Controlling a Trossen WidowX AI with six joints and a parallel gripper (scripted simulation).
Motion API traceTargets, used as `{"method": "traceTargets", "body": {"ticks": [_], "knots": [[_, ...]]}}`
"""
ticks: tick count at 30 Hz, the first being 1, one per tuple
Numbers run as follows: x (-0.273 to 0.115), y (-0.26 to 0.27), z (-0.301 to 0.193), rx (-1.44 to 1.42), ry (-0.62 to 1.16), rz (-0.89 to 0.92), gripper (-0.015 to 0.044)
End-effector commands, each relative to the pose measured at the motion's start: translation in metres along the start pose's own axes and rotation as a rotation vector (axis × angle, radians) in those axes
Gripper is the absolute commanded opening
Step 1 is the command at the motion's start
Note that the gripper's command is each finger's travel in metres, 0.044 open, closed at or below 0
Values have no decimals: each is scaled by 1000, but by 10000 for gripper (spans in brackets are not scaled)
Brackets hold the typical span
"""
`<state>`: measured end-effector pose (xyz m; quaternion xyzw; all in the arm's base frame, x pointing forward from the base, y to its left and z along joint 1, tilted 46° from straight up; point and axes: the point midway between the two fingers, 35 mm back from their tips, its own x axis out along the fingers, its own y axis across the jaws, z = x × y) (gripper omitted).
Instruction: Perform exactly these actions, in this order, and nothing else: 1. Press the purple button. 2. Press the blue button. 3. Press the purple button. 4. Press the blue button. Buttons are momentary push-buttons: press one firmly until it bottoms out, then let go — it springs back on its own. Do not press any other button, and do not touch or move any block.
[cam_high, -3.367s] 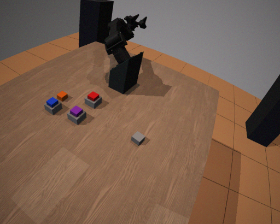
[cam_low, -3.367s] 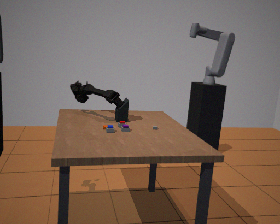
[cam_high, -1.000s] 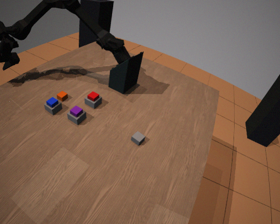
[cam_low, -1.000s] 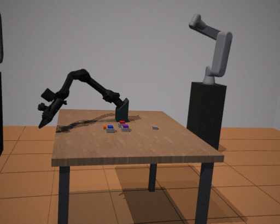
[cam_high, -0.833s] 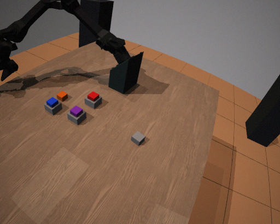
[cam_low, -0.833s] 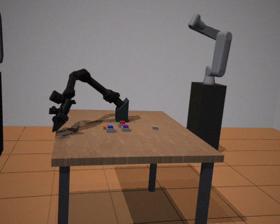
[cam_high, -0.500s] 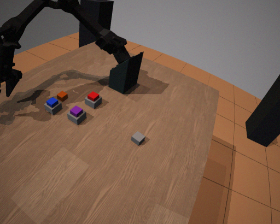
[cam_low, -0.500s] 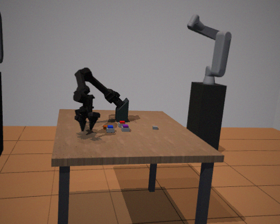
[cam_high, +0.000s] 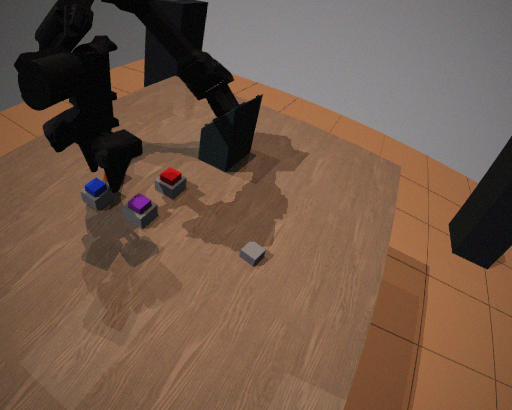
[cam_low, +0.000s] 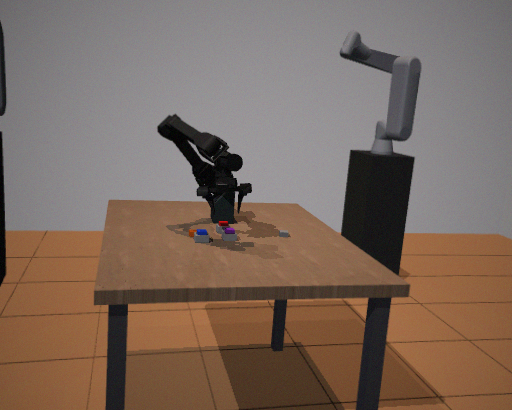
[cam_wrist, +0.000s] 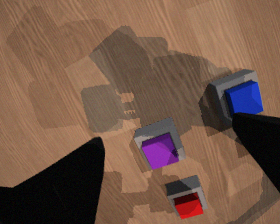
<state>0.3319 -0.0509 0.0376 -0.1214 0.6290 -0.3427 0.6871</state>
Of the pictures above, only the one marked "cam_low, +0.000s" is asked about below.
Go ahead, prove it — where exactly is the blue button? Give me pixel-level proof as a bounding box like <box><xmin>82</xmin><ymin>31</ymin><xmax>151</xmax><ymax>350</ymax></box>
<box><xmin>194</xmin><ymin>229</ymin><xmax>209</xmax><ymax>243</ymax></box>

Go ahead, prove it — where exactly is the red button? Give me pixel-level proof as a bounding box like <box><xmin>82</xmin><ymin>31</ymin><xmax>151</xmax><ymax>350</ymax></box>
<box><xmin>216</xmin><ymin>221</ymin><xmax>231</xmax><ymax>233</ymax></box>

